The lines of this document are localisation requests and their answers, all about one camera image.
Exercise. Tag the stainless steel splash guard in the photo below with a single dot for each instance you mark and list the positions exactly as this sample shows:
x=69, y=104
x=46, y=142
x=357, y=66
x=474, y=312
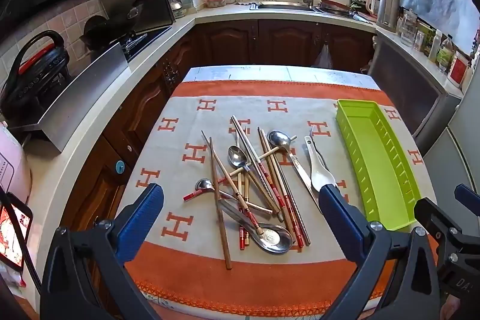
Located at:
x=86, y=91

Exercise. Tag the patterned ceramic jar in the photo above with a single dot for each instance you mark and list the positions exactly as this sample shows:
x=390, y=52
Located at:
x=177, y=7

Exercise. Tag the white kitchen countertop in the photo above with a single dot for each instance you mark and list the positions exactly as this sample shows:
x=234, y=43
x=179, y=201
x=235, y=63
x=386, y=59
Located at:
x=112, y=98

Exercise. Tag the large steel spoon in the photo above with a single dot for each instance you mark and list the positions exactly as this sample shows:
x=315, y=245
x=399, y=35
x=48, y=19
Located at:
x=275, y=239

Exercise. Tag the red pan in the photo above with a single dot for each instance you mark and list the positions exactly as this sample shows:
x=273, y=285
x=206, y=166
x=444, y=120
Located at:
x=333, y=3

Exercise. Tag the medium steel spoon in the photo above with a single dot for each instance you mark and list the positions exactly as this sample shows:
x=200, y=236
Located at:
x=237, y=157

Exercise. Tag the black wok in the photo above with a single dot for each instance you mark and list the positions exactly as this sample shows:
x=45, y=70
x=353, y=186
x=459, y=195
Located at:
x=108, y=29

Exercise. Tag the black pressure cooker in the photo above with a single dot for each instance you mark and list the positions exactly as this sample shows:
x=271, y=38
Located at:
x=37, y=80

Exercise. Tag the pink white appliance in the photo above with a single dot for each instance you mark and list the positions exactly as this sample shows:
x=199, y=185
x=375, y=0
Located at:
x=13, y=162

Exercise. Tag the cream orange letter-print blanket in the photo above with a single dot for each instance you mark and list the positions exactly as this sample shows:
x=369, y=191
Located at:
x=168, y=155

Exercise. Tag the red label bag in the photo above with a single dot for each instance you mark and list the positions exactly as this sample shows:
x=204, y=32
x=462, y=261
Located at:
x=458, y=69

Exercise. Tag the steel sink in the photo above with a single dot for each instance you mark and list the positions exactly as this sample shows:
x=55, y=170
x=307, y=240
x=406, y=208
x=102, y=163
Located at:
x=285, y=6

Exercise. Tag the clear bottle yellow label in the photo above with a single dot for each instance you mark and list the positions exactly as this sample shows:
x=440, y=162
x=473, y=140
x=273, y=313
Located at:
x=444, y=55

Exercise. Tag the glass jar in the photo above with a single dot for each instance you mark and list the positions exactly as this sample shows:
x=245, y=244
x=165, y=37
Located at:
x=408, y=29

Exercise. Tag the white bottle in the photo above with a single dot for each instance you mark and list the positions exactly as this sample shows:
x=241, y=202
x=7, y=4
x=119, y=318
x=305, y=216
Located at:
x=435, y=46

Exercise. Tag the grey cabinet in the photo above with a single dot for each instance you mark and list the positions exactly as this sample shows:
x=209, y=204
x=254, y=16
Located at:
x=405, y=87

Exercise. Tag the hanging plastic bag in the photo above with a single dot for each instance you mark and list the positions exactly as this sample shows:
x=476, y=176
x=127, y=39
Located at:
x=323, y=59

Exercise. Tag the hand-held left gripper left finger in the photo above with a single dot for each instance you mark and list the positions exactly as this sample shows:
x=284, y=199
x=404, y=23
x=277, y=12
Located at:
x=144, y=215

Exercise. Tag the white ceramic spoon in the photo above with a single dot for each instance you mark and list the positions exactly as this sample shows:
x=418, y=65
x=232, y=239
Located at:
x=322, y=177

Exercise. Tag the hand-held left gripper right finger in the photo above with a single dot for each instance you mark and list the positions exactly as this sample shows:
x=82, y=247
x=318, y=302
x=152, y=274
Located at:
x=341, y=218

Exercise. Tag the pink bowl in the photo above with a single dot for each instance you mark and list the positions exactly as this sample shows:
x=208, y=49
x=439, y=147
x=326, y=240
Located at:
x=215, y=1

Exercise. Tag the blue suction hook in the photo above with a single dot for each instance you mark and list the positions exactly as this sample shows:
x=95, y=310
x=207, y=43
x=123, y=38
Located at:
x=120, y=167

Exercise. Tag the steel kettle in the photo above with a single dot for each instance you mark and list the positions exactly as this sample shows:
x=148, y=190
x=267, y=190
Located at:
x=386, y=9

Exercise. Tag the brown wooden chopstick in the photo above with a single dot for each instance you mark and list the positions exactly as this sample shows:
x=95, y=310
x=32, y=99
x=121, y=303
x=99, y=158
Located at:
x=217, y=207
x=221, y=164

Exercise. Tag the white pink electric kettle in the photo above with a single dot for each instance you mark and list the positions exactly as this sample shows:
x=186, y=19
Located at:
x=372, y=3

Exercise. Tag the green plastic utensil tray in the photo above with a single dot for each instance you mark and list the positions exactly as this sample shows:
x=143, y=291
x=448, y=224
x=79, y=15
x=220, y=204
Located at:
x=375, y=155

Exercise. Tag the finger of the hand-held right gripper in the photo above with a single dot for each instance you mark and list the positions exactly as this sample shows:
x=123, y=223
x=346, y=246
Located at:
x=465, y=192
x=431, y=215

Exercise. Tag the black gas stove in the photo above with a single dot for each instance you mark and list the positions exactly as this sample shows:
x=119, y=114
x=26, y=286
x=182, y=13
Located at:
x=146, y=40

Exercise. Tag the phone with red screen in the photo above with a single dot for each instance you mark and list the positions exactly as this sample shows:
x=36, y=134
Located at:
x=15, y=230

